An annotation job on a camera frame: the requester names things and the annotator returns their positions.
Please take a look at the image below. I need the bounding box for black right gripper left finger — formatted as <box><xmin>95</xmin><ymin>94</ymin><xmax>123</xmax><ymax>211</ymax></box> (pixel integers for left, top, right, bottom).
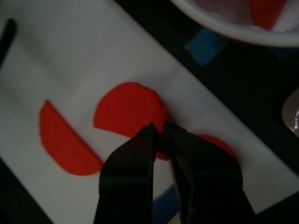
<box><xmin>92</xmin><ymin>122</ymin><xmax>160</xmax><ymax>224</ymax></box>

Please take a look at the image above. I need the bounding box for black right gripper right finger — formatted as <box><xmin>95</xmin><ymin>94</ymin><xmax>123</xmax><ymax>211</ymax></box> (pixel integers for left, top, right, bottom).
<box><xmin>163</xmin><ymin>122</ymin><xmax>259</xmax><ymax>224</ymax></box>

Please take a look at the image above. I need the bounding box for red dough half being gripped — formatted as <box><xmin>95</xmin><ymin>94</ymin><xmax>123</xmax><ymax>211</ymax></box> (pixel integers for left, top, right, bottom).
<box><xmin>92</xmin><ymin>81</ymin><xmax>239</xmax><ymax>162</ymax></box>

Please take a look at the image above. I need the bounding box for red dough half flat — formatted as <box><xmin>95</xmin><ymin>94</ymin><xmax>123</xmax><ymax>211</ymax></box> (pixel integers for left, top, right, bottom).
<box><xmin>38</xmin><ymin>99</ymin><xmax>106</xmax><ymax>177</ymax></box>

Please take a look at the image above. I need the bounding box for white plate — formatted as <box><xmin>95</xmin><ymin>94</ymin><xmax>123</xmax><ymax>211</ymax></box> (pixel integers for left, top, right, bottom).
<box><xmin>170</xmin><ymin>0</ymin><xmax>299</xmax><ymax>48</ymax></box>

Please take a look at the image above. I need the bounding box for red dough piece on plate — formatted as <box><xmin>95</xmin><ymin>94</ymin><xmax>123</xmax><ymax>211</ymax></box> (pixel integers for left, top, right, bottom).
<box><xmin>247</xmin><ymin>0</ymin><xmax>288</xmax><ymax>32</ymax></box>

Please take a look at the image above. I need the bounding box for blue tape strip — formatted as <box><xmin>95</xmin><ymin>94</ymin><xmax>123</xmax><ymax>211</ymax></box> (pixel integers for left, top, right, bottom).
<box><xmin>183</xmin><ymin>27</ymin><xmax>230</xmax><ymax>67</ymax></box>
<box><xmin>151</xmin><ymin>184</ymin><xmax>182</xmax><ymax>224</ymax></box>

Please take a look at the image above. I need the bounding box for shiny metal round object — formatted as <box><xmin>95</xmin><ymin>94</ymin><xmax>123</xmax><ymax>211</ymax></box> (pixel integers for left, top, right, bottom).
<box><xmin>282</xmin><ymin>87</ymin><xmax>299</xmax><ymax>138</ymax></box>

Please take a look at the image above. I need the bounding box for white cutting board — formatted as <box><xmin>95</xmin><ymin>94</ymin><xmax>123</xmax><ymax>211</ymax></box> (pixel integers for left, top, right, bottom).
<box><xmin>0</xmin><ymin>0</ymin><xmax>299</xmax><ymax>224</ymax></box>

